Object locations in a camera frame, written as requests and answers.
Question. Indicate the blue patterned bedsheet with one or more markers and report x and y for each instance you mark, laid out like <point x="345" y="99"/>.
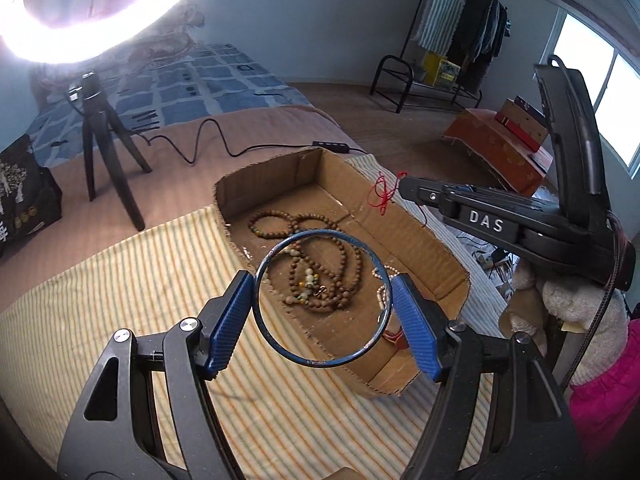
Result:
<point x="200" y="80"/>

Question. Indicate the striped hanging towel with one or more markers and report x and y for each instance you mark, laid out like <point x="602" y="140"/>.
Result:
<point x="442" y="5"/>

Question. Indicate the person's right forearm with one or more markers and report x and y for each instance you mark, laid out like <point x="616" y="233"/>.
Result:
<point x="585" y="320"/>

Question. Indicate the yellow box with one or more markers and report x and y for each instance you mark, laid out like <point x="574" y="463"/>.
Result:
<point x="440" y="70"/>

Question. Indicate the black tripod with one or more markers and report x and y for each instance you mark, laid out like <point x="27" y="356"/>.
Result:
<point x="92" y="160"/>

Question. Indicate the person's pink clothing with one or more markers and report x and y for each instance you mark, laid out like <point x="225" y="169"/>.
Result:
<point x="610" y="400"/>

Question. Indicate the white power strip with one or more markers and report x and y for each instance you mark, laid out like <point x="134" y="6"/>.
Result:
<point x="490" y="259"/>

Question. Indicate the black clothes rack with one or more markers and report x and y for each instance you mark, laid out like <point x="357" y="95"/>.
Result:
<point x="395" y="80"/>

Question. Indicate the window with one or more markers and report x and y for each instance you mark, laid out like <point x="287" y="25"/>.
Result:
<point x="595" y="95"/>

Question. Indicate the orange cloth covered table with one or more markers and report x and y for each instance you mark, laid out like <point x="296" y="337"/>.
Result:
<point x="490" y="145"/>

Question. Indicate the dark hanging garment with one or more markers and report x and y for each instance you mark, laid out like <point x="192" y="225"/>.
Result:
<point x="467" y="25"/>

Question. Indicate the cardboard box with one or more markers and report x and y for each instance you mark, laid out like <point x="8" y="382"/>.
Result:
<point x="340" y="185"/>

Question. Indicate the bed with tan sheet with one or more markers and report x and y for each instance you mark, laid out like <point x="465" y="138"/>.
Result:
<point x="240" y="130"/>

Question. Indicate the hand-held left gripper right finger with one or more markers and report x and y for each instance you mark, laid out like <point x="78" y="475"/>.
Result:
<point x="417" y="325"/>

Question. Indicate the black printed bag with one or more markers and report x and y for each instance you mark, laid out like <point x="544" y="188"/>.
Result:
<point x="25" y="200"/>

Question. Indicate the dark thin bangle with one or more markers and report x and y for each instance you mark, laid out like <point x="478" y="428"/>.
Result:
<point x="320" y="232"/>

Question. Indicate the yellow striped cloth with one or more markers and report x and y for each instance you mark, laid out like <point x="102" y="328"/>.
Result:
<point x="125" y="280"/>

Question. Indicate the brown cardboard carton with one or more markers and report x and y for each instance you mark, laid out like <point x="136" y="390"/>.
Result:
<point x="522" y="122"/>

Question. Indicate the denim hanging garment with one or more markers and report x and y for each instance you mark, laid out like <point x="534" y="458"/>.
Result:
<point x="495" y="25"/>

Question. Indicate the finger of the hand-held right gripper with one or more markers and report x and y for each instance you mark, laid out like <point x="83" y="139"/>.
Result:
<point x="425" y="192"/>

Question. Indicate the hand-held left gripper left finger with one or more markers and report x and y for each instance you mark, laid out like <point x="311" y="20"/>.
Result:
<point x="230" y="320"/>

